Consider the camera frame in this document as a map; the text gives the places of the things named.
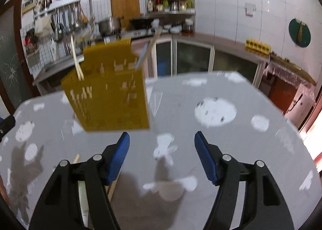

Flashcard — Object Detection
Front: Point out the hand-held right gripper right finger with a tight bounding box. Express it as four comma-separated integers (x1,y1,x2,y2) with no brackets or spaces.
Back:
194,131,295,230

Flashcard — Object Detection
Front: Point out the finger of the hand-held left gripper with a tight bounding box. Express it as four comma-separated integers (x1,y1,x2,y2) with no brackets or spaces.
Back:
0,115,16,142

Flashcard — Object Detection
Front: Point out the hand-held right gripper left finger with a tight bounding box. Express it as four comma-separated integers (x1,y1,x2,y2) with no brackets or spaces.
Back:
29,132,130,230

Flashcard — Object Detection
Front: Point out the yellow perforated utensil holder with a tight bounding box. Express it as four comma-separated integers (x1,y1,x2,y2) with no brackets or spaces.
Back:
61,39,150,132

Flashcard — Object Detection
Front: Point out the light blue plastic spoon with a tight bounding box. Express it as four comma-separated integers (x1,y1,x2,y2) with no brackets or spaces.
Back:
138,42,149,66

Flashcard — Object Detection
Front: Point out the row of hanging kitchen utensils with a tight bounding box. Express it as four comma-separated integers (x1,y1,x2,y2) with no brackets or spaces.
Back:
50,2,90,41

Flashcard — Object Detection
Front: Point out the grey printed tablecloth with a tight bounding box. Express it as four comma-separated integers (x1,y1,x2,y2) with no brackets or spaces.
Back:
0,71,320,230

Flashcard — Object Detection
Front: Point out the brown frosted glass door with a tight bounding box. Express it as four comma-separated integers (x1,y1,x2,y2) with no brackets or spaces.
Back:
0,0,33,117

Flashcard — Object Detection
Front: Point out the steel sink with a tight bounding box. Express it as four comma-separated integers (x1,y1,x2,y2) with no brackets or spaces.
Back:
32,54,85,87

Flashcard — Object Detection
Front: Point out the red hanging bag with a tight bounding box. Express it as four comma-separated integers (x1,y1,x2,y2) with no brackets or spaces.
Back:
24,29,40,56

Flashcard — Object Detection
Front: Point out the kitchen counter cabinet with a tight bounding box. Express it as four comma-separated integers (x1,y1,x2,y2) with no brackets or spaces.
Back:
148,32,270,87

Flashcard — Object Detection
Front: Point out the steel faucet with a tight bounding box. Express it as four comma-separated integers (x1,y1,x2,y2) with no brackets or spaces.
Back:
54,24,71,55

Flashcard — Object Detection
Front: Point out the white hanging cloth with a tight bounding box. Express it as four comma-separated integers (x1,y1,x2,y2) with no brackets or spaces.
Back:
34,16,54,36

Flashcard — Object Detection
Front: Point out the yellow egg carton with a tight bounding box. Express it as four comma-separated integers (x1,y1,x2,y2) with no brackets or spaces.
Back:
245,39,273,56

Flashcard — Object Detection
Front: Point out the wooden board with plastic sheet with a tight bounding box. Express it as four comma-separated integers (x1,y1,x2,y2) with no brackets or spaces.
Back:
265,53,318,88

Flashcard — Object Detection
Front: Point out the steel gas stove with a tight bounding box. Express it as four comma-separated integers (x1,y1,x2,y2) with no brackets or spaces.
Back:
118,28,157,39

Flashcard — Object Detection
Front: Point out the glass jar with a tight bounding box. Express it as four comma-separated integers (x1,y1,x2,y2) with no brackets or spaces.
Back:
182,18,195,35

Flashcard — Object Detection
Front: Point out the steel pot with lid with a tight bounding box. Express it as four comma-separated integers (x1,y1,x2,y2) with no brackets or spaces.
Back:
97,17,124,35

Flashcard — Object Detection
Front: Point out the stack of white bowls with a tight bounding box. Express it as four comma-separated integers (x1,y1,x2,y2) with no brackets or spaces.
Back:
163,24,183,34

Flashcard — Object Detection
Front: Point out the black wok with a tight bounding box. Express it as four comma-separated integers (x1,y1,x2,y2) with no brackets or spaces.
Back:
128,17,155,29

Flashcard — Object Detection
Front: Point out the rectangular wooden cutting board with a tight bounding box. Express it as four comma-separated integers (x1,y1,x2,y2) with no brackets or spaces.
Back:
110,0,141,29

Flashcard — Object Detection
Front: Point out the metal corner shelf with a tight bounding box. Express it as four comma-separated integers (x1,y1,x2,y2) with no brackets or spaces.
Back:
144,0,196,19

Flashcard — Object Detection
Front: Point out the white wall box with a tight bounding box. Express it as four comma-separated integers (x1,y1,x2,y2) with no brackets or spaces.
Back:
21,0,36,14

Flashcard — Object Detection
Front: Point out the metal wall rack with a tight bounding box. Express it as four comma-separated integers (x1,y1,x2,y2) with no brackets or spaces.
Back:
33,0,82,19

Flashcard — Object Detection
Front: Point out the green round wall board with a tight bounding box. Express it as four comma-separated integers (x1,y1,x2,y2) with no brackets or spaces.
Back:
288,18,311,48

